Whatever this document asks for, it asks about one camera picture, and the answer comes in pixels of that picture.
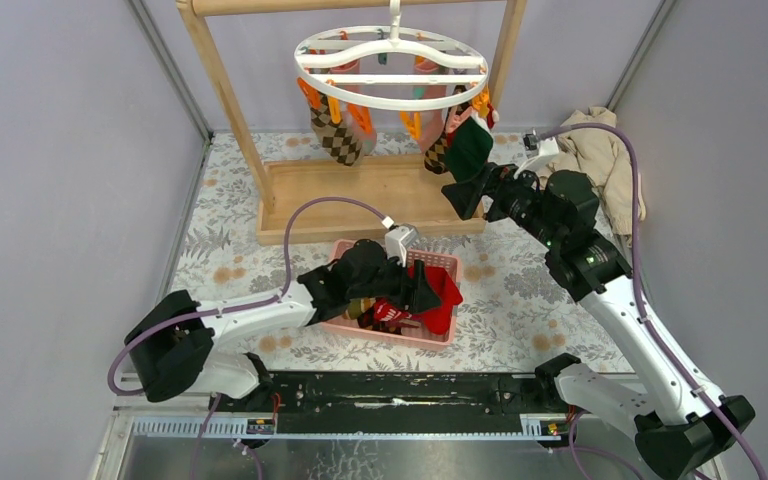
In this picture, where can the dark green sock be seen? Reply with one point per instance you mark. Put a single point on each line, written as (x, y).
(469, 149)

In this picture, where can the wooden hanger rack frame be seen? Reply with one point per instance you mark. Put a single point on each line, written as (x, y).
(397, 183)

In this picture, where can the black red yellow argyle sock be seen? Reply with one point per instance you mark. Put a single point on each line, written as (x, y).
(370, 323)

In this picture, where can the pink sock rear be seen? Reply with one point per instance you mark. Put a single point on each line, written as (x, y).
(358, 117)

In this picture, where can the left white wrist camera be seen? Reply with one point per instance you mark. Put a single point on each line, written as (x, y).
(398, 238)

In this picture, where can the beige crumpled cloth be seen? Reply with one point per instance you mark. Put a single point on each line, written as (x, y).
(605, 160)

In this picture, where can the plain red sock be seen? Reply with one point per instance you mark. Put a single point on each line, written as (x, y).
(438, 320)

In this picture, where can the white round clip hanger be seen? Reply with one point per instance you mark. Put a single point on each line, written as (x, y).
(402, 69)

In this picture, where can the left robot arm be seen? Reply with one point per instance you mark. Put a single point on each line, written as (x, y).
(174, 348)

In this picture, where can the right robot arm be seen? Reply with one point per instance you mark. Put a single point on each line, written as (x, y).
(681, 419)

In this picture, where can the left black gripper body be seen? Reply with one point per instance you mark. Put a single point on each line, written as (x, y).
(389, 282)

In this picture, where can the brown beige argyle sock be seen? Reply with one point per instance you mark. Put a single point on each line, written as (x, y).
(342, 140)

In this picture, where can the floral table mat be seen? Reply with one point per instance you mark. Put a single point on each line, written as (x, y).
(512, 319)

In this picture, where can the brown argyle sock rear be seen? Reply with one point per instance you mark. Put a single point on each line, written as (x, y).
(434, 155)

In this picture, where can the red white patterned sock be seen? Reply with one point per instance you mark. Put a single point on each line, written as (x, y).
(384, 311)

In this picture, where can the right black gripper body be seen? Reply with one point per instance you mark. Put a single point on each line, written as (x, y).
(521, 200)

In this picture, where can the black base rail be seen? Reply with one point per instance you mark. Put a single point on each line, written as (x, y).
(334, 403)

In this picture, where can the pink plastic basket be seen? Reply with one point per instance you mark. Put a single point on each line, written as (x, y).
(419, 338)

